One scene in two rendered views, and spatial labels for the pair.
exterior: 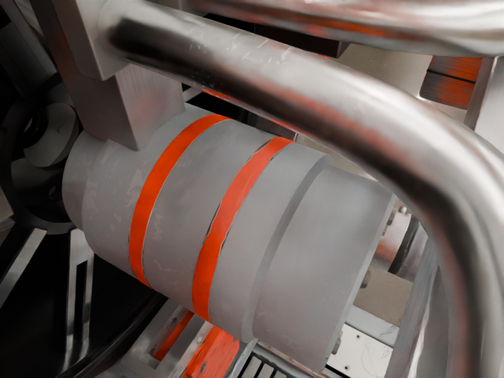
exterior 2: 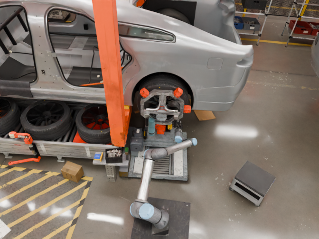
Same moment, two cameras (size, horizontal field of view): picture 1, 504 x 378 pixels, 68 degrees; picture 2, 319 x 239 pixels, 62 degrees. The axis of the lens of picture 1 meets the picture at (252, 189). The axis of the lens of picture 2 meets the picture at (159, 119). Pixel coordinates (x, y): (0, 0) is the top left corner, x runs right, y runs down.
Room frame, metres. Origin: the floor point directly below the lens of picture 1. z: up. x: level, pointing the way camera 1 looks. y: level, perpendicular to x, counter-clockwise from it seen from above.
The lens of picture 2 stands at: (-1.01, -2.08, 3.09)
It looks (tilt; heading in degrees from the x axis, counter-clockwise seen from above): 45 degrees down; 61
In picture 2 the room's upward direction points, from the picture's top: 3 degrees clockwise
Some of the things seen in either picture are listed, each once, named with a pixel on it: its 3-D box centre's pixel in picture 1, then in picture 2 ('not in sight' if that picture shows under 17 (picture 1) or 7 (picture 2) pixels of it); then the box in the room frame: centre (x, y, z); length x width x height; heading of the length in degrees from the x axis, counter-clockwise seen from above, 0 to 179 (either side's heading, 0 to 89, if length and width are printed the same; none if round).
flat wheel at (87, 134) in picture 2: not in sight; (100, 123); (-0.48, 0.61, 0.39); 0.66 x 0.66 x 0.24
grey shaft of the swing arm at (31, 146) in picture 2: not in sight; (32, 148); (-1.43, 0.61, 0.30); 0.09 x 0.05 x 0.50; 150
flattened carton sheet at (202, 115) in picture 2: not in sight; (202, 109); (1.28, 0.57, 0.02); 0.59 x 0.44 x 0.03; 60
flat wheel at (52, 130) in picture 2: not in sight; (47, 119); (-1.14, 0.99, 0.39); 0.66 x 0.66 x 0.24
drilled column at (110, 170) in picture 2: not in sight; (110, 169); (-0.59, -0.08, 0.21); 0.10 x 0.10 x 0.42; 60
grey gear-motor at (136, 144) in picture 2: not in sight; (138, 140); (-0.08, 0.20, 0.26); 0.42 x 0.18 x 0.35; 60
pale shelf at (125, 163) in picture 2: not in sight; (111, 159); (-0.57, -0.10, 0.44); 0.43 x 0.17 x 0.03; 150
